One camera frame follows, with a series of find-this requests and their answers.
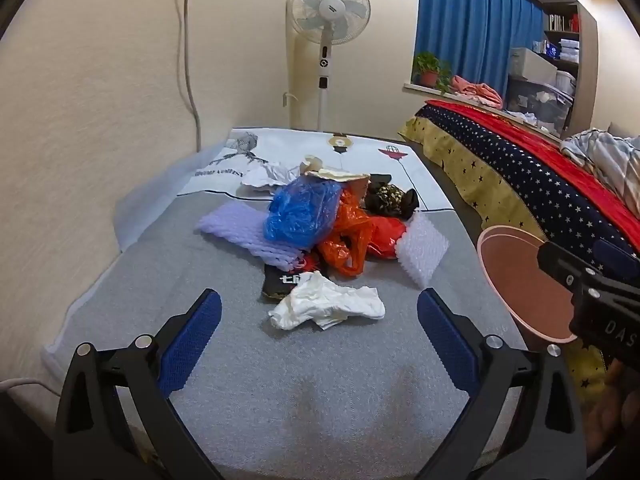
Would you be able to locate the white paper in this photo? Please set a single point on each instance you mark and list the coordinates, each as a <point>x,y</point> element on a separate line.
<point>270,175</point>

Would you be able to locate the pink folded cloth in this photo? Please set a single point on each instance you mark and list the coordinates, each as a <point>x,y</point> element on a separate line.
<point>475,91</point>

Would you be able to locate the white tissue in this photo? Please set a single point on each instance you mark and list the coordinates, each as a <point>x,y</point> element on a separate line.
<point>320,300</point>

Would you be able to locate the bed with red blanket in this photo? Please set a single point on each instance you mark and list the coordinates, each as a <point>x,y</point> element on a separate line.
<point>550,145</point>
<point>515,175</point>

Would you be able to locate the orange plastic bag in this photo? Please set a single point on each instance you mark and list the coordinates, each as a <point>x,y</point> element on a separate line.
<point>350,245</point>

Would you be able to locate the purple foam net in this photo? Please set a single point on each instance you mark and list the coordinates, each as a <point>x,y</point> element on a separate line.
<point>235,225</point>

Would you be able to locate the clear storage box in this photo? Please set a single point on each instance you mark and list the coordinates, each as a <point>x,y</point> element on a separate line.
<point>537,102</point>

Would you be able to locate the blue white packet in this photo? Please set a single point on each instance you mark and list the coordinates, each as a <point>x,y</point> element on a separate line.
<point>555,51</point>

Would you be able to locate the black snack packet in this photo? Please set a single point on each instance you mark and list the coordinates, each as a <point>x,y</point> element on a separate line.
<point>280,282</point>

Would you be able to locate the person's right hand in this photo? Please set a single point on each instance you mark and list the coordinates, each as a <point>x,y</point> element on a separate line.
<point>617,410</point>

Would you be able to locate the stack of folded white cloths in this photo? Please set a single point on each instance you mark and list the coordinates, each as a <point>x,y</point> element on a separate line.
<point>570,49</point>

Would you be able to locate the crushed paper cup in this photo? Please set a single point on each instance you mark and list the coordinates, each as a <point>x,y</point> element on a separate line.
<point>335,172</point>

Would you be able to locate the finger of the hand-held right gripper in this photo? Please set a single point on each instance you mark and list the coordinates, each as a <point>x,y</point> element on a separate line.
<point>562,265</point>
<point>615,255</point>

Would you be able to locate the grey box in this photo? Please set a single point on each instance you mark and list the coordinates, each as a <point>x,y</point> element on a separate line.
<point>532,62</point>

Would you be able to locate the white lidded container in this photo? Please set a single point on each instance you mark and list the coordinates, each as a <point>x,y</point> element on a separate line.
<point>566,82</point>

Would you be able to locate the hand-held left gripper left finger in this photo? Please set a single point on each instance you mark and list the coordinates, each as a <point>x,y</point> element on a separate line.
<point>192,340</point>

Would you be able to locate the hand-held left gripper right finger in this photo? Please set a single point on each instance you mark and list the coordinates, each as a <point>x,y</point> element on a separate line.
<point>445,340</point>

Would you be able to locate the white windowsill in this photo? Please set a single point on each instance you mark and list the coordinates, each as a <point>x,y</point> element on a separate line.
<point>420,89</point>

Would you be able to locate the yellow star bed skirt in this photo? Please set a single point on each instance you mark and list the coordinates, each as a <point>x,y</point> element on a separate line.
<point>465,180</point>

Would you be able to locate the white standing fan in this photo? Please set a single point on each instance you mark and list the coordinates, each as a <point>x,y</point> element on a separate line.
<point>327,7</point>

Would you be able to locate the potted green plant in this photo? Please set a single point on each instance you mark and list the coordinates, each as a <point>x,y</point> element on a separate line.
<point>429,77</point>

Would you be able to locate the black gold patterned pouch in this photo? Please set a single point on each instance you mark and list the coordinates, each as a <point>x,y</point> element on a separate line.
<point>390,197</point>

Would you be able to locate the blue curtain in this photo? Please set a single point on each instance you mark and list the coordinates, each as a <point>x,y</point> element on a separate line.
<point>465,20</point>

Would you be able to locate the wooden bookshelf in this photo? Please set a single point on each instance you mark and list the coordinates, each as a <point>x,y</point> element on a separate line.
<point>570,65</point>

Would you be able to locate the blue striped duvet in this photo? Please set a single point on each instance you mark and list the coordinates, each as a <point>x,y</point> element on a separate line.
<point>607,157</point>

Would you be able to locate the pink plastic bin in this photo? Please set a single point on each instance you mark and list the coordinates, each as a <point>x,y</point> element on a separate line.
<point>525,285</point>

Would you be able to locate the blue plastic bag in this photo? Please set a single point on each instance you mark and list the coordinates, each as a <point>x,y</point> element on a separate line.
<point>300,210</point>

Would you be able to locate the row of books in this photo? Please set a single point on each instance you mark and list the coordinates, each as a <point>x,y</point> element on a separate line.
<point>562,21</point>

